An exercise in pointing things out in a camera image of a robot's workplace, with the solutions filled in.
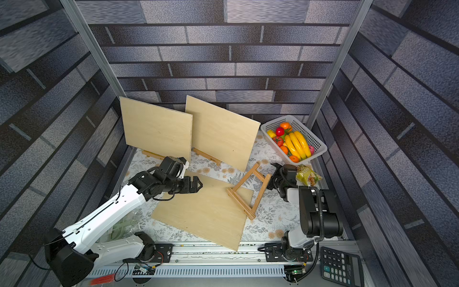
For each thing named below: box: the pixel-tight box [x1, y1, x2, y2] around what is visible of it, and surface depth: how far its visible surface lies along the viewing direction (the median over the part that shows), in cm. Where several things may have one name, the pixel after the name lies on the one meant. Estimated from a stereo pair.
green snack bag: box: [295, 163, 323, 187], surface depth 94 cm
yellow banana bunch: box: [285, 130, 312, 161], surface depth 103 cm
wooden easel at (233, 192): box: [226, 163, 272, 221], surface depth 83 cm
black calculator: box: [320, 246, 365, 287], surface depth 70 cm
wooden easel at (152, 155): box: [141, 149, 166, 160], surface depth 103 cm
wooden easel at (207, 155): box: [191, 147, 223, 166], surface depth 103 cm
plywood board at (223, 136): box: [184, 95, 261, 173], surface depth 93 cm
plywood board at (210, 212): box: [151, 173, 255, 252], surface depth 85 cm
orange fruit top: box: [279, 121, 292, 130], surface depth 114 cm
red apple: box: [275, 126, 286, 137], surface depth 109 cm
